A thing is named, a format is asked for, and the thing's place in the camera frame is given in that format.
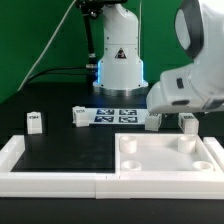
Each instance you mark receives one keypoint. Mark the black camera stand pole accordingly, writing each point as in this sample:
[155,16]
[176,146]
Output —
[91,9]

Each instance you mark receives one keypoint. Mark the white U-shaped fence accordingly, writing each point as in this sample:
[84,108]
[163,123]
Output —
[120,184]

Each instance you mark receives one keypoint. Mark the white square tabletop tray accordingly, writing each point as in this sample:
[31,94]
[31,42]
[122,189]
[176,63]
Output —
[162,152]

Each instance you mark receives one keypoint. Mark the printed marker sheet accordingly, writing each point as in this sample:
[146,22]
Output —
[111,116]

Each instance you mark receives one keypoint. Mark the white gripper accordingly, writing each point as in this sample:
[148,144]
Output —
[186,90]

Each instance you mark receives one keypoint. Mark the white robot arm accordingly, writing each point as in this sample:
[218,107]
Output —
[199,27]

